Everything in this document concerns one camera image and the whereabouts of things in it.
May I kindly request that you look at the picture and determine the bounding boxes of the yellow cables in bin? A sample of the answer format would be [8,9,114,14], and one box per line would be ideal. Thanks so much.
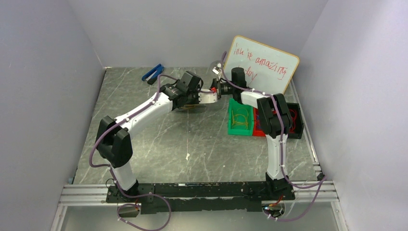
[231,107,253,130]

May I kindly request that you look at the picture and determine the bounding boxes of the aluminium frame rail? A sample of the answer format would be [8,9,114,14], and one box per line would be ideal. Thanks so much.
[59,184,108,206]

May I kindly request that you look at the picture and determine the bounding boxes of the red cables in bin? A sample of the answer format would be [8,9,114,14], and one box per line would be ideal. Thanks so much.
[287,108,300,133]

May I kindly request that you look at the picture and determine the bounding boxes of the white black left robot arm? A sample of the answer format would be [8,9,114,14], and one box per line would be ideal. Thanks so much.
[91,71,204,202]

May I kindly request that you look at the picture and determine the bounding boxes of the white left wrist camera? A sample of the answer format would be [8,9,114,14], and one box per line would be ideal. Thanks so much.
[198,88,218,104]

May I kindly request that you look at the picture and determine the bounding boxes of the yellow framed whiteboard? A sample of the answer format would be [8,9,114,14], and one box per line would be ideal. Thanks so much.
[224,35,300,94]

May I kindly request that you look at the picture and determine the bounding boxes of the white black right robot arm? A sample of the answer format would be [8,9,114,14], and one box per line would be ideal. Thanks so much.
[211,66,295,200]

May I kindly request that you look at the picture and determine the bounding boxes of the red plastic bin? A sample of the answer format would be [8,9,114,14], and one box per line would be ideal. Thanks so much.
[252,108,265,137]

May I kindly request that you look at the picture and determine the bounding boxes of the dark grey perforated spool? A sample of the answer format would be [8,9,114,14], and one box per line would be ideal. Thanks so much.
[176,104,206,113]

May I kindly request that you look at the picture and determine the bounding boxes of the black plastic bin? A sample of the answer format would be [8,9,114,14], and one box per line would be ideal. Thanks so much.
[287,103,304,140]

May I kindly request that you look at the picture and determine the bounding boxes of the green plastic bin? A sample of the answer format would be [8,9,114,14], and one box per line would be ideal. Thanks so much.
[228,98,254,136]

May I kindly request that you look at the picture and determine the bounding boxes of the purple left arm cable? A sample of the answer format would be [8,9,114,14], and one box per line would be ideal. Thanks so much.
[89,74,179,231]

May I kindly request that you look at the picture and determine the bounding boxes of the blue and black stapler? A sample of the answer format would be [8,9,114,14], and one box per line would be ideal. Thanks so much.
[141,64,164,85]

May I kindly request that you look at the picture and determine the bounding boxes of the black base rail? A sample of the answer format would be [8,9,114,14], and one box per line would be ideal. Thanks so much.
[106,179,295,214]

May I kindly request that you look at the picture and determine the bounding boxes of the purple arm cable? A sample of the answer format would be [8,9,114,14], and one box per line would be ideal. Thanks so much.
[220,51,327,223]
[89,74,179,231]

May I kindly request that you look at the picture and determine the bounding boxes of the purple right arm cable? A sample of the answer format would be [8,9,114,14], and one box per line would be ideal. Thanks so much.
[220,51,327,223]

